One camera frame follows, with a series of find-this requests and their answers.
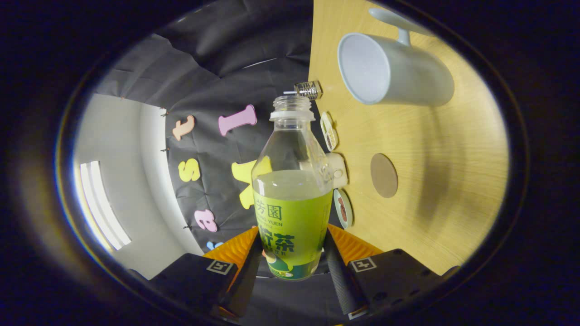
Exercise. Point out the cream white toaster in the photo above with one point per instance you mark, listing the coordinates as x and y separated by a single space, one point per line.
340 170

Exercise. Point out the wooden table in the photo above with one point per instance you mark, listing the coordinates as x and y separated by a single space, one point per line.
444 181

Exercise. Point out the ceiling light panel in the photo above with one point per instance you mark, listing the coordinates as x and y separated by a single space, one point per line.
102 206

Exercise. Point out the black backdrop cloth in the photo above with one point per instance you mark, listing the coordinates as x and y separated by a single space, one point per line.
217 54

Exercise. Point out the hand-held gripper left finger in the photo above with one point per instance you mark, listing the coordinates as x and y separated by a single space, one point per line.
247 276

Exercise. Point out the light grey cup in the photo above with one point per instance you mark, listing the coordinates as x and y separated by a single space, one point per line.
408 77

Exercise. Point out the pale green plate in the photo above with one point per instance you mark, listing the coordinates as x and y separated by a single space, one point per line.
342 216

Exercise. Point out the clear green label juice bottle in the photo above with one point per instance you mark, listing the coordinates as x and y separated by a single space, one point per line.
292 217

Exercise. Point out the round brown coaster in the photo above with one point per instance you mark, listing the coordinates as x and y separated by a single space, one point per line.
384 175

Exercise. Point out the white divided food tray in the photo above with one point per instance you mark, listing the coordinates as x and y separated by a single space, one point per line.
329 131

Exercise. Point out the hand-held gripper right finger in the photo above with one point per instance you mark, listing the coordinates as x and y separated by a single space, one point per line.
337 280

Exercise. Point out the brown food piece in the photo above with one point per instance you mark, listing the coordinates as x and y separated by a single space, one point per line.
343 209

